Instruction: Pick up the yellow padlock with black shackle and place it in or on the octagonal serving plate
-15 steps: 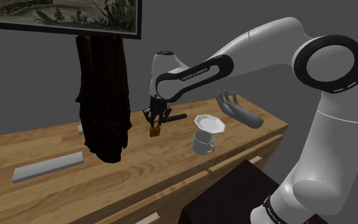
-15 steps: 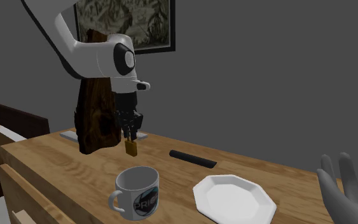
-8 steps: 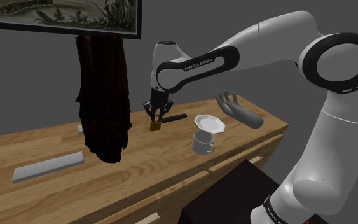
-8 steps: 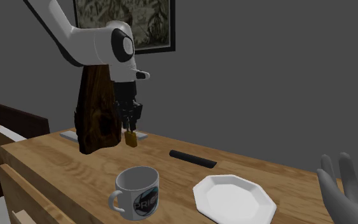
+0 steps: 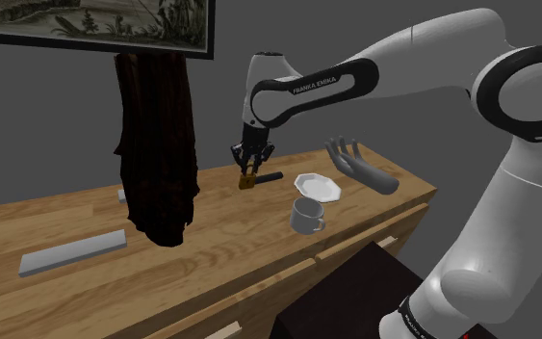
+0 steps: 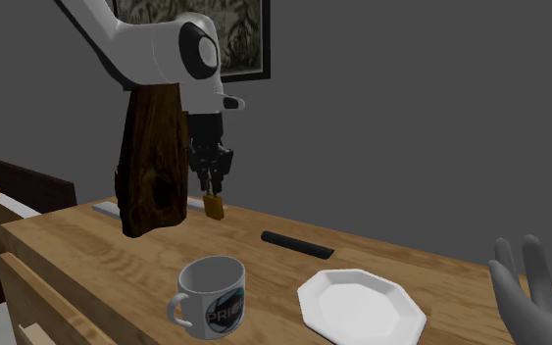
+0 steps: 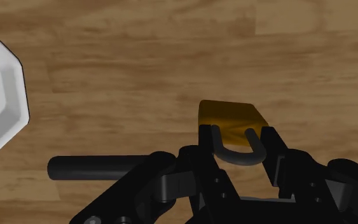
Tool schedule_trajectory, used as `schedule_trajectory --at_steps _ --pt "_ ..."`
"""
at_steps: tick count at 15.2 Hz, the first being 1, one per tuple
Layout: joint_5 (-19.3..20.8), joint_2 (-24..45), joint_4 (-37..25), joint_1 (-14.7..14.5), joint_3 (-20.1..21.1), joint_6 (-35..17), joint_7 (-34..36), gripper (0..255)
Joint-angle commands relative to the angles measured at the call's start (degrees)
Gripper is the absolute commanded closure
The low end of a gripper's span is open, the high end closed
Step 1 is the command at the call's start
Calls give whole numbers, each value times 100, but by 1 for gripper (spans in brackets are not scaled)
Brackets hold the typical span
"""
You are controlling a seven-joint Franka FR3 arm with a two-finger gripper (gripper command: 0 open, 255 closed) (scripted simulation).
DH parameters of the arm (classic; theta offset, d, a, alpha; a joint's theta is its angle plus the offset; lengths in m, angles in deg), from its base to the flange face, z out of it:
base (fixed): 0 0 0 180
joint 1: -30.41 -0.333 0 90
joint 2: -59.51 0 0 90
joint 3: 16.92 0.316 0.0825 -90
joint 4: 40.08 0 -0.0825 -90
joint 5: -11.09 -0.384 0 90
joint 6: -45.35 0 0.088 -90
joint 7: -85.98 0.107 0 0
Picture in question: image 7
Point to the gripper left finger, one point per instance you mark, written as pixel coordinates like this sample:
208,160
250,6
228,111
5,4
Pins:
203,173

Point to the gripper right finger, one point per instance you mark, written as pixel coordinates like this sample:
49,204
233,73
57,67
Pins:
302,173

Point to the brass padlock with grey shackle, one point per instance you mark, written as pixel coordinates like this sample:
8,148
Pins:
228,119

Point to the black cylinder stick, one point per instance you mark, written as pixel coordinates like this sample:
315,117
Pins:
95,167

